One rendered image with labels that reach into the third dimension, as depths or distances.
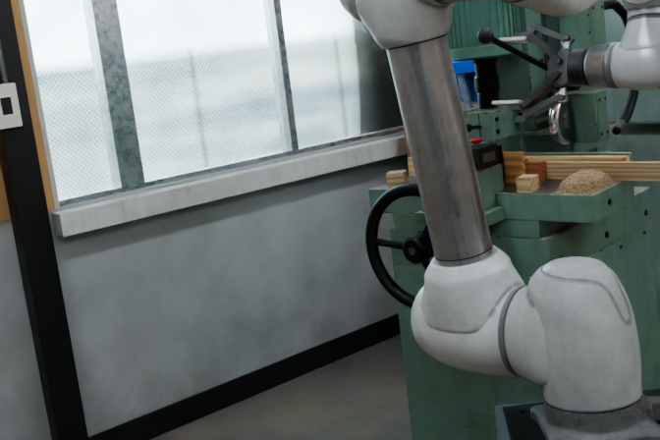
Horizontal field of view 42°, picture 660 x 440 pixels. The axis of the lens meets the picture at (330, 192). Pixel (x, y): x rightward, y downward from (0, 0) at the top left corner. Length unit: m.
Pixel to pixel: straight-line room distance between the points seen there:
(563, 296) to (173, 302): 1.98
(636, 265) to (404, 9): 1.23
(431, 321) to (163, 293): 1.73
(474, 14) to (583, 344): 0.94
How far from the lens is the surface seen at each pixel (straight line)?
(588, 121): 2.20
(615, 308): 1.39
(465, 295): 1.45
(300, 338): 3.49
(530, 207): 1.95
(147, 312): 3.09
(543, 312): 1.39
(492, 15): 2.06
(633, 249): 2.36
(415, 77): 1.40
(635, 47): 1.75
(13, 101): 2.73
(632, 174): 2.00
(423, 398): 2.29
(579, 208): 1.90
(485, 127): 2.10
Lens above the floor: 1.27
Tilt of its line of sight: 10 degrees down
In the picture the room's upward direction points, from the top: 7 degrees counter-clockwise
